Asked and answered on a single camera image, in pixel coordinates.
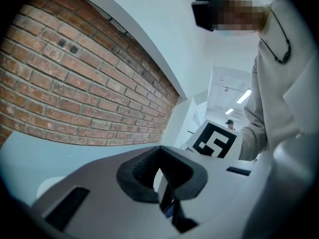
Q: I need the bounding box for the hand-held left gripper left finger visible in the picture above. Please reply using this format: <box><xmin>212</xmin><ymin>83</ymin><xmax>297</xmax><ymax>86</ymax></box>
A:
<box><xmin>116</xmin><ymin>145</ymin><xmax>160</xmax><ymax>204</ymax></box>

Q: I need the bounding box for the black neck cord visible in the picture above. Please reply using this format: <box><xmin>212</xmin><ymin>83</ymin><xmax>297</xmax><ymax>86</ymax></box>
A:
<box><xmin>258</xmin><ymin>5</ymin><xmax>292</xmax><ymax>65</ymax></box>

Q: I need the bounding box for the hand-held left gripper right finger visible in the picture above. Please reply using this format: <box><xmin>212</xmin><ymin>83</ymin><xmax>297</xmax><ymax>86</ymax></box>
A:
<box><xmin>159</xmin><ymin>145</ymin><xmax>209</xmax><ymax>201</ymax></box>

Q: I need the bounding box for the person's right forearm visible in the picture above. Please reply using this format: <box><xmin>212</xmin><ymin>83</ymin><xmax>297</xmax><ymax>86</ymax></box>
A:
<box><xmin>238</xmin><ymin>101</ymin><xmax>273</xmax><ymax>162</ymax></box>

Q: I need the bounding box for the long ceiling light strip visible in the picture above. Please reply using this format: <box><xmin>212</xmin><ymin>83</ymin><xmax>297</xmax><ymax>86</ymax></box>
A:
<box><xmin>236</xmin><ymin>89</ymin><xmax>252</xmax><ymax>104</ymax></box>

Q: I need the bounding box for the black head-worn camera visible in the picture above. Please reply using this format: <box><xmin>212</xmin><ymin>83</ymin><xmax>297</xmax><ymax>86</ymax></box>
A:
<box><xmin>191</xmin><ymin>0</ymin><xmax>225</xmax><ymax>32</ymax></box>

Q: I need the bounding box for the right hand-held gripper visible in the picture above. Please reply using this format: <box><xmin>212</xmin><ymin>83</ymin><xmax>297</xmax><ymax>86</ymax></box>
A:
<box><xmin>183</xmin><ymin>119</ymin><xmax>244</xmax><ymax>160</ymax></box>

